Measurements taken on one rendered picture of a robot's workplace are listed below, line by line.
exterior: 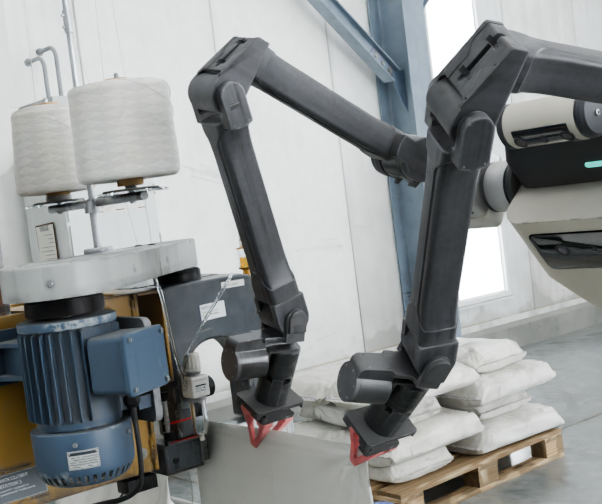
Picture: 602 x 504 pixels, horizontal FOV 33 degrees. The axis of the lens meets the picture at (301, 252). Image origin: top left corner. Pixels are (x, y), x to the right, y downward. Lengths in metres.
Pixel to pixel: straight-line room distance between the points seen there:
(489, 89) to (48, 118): 0.92
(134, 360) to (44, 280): 0.17
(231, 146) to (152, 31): 5.19
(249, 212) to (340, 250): 5.87
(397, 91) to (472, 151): 6.52
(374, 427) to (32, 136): 0.79
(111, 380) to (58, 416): 0.11
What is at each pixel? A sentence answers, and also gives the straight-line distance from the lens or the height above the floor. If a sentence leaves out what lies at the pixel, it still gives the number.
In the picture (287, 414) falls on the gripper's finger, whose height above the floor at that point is 1.11.
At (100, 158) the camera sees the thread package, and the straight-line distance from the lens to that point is 1.61.
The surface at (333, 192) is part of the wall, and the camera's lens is 7.44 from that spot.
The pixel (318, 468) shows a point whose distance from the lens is 1.68.
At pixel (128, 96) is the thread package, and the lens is 1.61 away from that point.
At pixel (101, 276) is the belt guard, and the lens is 1.54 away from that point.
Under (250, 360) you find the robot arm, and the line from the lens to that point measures 1.65.
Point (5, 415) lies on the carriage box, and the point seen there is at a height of 1.18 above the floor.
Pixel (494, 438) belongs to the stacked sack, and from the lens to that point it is 5.03.
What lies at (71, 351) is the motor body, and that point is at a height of 1.29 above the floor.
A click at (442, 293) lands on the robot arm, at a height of 1.32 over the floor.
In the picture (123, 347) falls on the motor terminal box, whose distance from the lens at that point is 1.49.
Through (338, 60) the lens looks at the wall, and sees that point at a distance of 7.63.
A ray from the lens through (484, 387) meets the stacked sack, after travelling 4.97.
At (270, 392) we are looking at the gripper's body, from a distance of 1.71.
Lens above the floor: 1.47
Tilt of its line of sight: 3 degrees down
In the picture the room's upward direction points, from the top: 7 degrees counter-clockwise
